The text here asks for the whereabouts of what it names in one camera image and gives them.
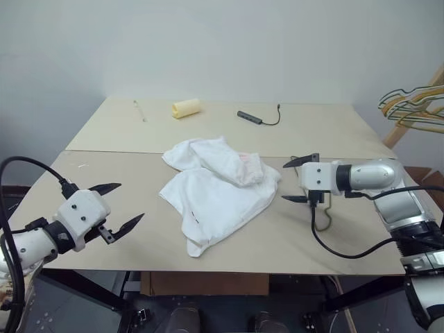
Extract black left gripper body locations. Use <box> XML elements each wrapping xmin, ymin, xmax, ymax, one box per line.
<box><xmin>84</xmin><ymin>223</ymin><xmax>107</xmax><ymax>244</ymax></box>

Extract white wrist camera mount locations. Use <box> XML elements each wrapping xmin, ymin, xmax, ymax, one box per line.
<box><xmin>51</xmin><ymin>189</ymin><xmax>112</xmax><ymax>253</ymax></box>
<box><xmin>299</xmin><ymin>160</ymin><xmax>343</xmax><ymax>195</ymax></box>

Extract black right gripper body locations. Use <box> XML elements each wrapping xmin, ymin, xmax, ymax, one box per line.
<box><xmin>306</xmin><ymin>189</ymin><xmax>326</xmax><ymax>209</ymax></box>

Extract brown cardboard box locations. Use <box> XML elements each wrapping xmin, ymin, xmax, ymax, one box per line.
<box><xmin>403</xmin><ymin>165</ymin><xmax>444</xmax><ymax>191</ymax></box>

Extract black floor plate white marks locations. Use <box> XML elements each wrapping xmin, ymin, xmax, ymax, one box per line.
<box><xmin>327</xmin><ymin>275</ymin><xmax>419</xmax><ymax>333</ymax></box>
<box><xmin>19</xmin><ymin>275</ymin><xmax>123</xmax><ymax>333</ymax></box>

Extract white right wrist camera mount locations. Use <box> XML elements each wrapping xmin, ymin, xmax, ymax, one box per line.
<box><xmin>299</xmin><ymin>160</ymin><xmax>343</xmax><ymax>195</ymax></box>

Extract light wooden floor slat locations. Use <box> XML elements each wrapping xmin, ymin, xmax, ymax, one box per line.
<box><xmin>341</xmin><ymin>304</ymin><xmax>357</xmax><ymax>333</ymax></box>

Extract light wooden clothes rack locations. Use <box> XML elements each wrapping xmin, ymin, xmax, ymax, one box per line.
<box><xmin>381</xmin><ymin>65</ymin><xmax>444</xmax><ymax>151</ymax></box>

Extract yellow wire clothes hanger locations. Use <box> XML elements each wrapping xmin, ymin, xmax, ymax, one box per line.
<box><xmin>395</xmin><ymin>100</ymin><xmax>444</xmax><ymax>135</ymax></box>

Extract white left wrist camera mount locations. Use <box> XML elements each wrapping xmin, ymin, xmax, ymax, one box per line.
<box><xmin>51</xmin><ymin>189</ymin><xmax>112</xmax><ymax>253</ymax></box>

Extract black metal table frame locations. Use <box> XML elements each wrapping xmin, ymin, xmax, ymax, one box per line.
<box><xmin>40</xmin><ymin>268</ymin><xmax>409</xmax><ymax>333</ymax></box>

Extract pale yellow foam roll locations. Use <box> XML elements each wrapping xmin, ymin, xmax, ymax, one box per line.
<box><xmin>170</xmin><ymin>98</ymin><xmax>201</xmax><ymax>120</ymax></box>

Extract white garment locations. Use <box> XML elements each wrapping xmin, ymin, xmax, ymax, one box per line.
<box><xmin>158</xmin><ymin>137</ymin><xmax>282</xmax><ymax>259</ymax></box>

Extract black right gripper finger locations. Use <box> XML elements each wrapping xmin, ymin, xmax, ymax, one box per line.
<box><xmin>282</xmin><ymin>152</ymin><xmax>321</xmax><ymax>169</ymax></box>
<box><xmin>281</xmin><ymin>194</ymin><xmax>309</xmax><ymax>205</ymax></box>

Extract flat brown cardboard sheet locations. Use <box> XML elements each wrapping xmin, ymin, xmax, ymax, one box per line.
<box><xmin>139</xmin><ymin>271</ymin><xmax>270</xmax><ymax>296</ymax></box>

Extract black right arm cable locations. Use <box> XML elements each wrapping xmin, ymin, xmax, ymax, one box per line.
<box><xmin>309</xmin><ymin>185</ymin><xmax>444</xmax><ymax>259</ymax></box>

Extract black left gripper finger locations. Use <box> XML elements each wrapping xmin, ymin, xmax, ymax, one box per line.
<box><xmin>87</xmin><ymin>182</ymin><xmax>123</xmax><ymax>197</ymax></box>
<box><xmin>98</xmin><ymin>212</ymin><xmax>146</xmax><ymax>246</ymax></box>

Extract thin pale stick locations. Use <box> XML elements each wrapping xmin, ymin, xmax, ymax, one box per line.
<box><xmin>133</xmin><ymin>99</ymin><xmax>148</xmax><ymax>123</ymax></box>

